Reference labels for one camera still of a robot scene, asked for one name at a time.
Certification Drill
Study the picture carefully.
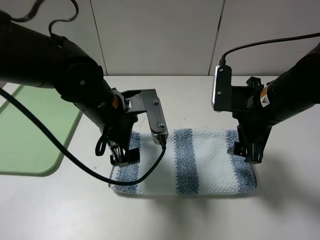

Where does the black left camera cable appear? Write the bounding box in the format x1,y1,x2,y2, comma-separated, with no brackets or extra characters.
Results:
0,0,167,186

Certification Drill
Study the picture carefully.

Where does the black right camera cable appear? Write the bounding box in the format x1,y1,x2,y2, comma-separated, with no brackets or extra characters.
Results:
219,32,320,66

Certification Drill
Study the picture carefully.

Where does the green plastic tray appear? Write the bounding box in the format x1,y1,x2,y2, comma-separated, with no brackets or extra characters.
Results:
0,86,82,177

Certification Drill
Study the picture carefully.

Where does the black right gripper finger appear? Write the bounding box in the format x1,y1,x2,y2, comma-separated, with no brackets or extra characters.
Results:
245,142,265,164
227,141,247,157

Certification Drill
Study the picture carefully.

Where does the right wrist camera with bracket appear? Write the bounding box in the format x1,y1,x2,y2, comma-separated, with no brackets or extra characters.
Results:
211,65,264,113

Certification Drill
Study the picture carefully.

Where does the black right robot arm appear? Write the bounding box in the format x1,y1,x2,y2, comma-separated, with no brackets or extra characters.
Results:
227,45,320,164

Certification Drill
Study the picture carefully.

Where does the blue white striped towel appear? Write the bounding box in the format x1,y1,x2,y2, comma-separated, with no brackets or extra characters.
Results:
110,128,257,196

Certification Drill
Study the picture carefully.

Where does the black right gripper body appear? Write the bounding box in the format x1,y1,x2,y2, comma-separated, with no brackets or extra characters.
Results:
232,112,272,150

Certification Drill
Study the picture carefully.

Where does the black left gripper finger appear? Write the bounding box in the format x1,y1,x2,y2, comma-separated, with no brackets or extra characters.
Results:
127,148,140,165
109,144,129,167

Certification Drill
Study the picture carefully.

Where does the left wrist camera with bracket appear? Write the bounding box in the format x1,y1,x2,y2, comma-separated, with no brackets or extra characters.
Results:
121,89,169,145

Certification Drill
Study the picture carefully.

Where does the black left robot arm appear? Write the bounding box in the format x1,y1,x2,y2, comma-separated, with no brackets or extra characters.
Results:
0,12,140,167

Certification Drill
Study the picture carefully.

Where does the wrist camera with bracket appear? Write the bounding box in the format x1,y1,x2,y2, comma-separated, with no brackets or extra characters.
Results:
121,89,169,145
211,65,264,113

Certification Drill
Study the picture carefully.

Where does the black camera cable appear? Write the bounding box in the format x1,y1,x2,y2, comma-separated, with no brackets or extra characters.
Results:
219,32,320,66
0,0,167,186

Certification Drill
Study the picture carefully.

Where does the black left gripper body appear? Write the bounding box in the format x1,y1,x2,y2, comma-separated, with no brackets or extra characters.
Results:
96,109,138,153

